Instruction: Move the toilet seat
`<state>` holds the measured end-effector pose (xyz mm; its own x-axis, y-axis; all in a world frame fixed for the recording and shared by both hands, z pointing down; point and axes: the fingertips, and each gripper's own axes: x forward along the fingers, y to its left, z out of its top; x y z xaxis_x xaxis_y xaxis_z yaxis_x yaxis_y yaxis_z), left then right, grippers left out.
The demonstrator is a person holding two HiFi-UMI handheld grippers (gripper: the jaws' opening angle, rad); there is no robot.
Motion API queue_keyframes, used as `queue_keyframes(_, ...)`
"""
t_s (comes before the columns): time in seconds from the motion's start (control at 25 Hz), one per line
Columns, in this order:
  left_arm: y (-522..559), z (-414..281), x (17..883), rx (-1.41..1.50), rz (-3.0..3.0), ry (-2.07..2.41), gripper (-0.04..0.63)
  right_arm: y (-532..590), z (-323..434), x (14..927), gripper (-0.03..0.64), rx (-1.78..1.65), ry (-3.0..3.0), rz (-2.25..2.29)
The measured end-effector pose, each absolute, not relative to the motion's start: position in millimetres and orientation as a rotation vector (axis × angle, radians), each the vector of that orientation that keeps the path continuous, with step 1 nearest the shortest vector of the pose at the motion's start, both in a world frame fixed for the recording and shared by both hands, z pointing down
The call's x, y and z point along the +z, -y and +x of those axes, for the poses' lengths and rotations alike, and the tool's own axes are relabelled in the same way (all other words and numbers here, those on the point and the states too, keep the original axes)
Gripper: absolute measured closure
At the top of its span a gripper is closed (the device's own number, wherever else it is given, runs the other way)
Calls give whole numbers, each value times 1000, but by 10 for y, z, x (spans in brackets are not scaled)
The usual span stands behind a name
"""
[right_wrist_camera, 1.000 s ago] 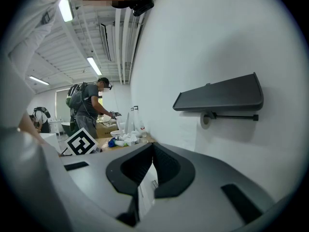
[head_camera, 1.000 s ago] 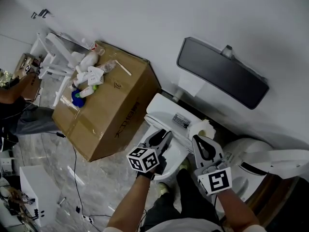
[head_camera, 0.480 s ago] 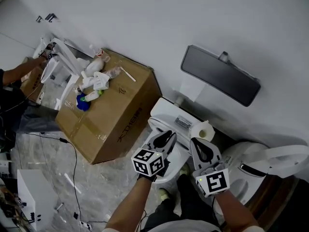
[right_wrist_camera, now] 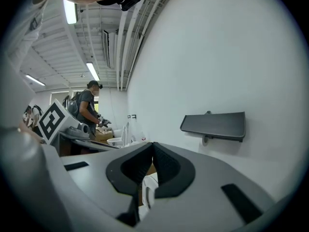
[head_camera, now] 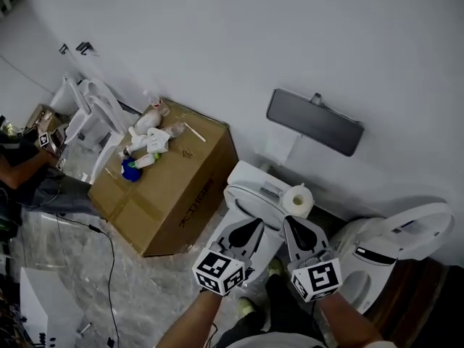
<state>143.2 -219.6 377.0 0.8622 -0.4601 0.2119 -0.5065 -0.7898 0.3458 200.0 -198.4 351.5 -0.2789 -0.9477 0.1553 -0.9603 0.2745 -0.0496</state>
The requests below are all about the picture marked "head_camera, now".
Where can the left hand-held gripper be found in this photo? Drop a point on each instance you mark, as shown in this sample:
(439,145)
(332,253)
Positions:
(217,272)

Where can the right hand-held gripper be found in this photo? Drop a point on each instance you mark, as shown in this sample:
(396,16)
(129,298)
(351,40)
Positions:
(320,277)

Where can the white toilet seat lid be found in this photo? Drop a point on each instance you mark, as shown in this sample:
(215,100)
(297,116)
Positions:
(239,203)

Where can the person's left forearm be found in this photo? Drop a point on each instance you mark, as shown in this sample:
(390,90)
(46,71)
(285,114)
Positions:
(192,321)

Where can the person's right forearm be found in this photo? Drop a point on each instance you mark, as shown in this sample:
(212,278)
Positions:
(348,321)

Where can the white toilet paper roll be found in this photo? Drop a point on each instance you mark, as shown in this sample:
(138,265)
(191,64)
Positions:
(299,199)

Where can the white toilet with black panel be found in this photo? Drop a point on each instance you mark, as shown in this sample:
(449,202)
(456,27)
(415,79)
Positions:
(362,285)

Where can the white toilet with raised lid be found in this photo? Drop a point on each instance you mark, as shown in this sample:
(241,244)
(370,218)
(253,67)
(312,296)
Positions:
(90,122)

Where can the person's right shoe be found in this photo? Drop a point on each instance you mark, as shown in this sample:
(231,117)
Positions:
(276,268)

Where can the person's shoe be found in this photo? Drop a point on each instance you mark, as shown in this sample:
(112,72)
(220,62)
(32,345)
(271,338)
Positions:
(245,306)
(276,268)

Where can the chrome flush button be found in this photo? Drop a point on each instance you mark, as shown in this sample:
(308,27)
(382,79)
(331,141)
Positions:
(270,188)

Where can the person's black trousers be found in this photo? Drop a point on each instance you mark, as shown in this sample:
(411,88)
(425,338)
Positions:
(282,303)

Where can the person's left shoe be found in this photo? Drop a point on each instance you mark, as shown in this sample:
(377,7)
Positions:
(245,306)

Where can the large brown cardboard box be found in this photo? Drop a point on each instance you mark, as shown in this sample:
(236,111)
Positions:
(163,194)

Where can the person's white shirt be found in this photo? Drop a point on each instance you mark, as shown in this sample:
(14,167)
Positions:
(290,342)

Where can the flat wooden stick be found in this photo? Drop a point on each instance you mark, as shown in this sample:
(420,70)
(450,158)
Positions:
(195,132)

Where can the white bottle with green cap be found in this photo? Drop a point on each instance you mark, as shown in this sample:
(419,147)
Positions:
(145,161)

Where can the crumpled clear plastic wrap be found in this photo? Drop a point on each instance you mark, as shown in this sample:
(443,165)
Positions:
(175,129)

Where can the white printed paper bag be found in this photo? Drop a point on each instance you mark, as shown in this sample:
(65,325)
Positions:
(157,141)

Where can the blue cloth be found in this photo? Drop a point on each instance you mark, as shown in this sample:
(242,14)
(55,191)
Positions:
(131,172)

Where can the white bottle with black cap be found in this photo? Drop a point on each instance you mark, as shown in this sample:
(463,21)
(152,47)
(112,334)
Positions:
(137,144)

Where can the white spray bottle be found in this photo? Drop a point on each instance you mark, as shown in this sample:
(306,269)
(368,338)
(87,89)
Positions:
(148,120)

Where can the clear bottle with red label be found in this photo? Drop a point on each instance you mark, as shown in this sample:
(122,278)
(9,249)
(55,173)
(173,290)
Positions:
(156,103)

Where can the white flat panel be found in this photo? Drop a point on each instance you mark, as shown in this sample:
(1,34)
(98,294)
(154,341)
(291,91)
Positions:
(43,303)

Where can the small brown cardboard box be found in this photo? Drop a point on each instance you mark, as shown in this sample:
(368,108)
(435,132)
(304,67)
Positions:
(40,116)

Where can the black wall bracket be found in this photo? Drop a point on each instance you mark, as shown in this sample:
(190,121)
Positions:
(85,48)

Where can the small black wall hook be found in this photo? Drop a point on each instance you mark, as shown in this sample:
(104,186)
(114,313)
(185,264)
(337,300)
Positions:
(64,49)

